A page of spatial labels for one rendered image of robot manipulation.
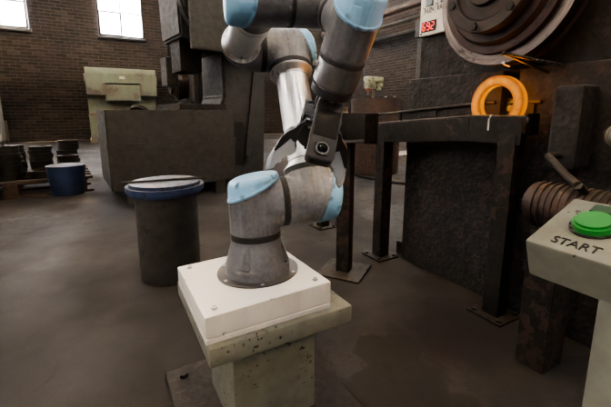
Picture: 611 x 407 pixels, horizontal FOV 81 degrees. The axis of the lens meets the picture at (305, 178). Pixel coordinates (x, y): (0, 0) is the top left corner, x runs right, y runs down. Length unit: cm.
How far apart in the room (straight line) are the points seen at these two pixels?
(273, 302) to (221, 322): 11
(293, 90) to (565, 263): 68
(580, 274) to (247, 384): 67
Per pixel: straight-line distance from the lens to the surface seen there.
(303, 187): 81
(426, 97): 171
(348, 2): 56
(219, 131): 328
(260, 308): 76
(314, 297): 81
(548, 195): 115
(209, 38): 352
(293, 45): 99
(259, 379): 91
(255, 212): 78
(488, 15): 137
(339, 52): 57
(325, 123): 60
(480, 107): 146
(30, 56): 1093
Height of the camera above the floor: 73
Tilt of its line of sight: 10 degrees down
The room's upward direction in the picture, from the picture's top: straight up
